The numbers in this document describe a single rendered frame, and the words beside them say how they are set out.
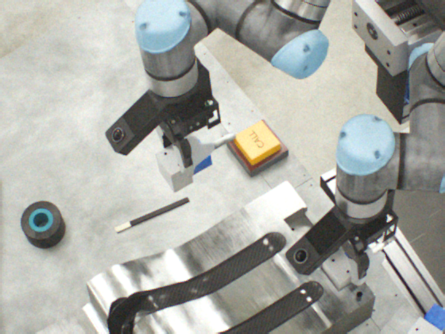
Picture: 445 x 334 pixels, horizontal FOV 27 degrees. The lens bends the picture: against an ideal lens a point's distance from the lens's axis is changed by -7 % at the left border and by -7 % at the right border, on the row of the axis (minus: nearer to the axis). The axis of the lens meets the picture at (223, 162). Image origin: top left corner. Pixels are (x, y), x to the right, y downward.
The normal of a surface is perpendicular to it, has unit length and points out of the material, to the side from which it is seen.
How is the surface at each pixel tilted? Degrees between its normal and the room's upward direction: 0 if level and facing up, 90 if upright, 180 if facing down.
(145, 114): 31
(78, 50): 0
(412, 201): 0
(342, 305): 0
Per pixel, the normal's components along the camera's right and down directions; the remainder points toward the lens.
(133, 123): -0.48, -0.20
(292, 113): -0.07, -0.53
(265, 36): -0.58, 0.17
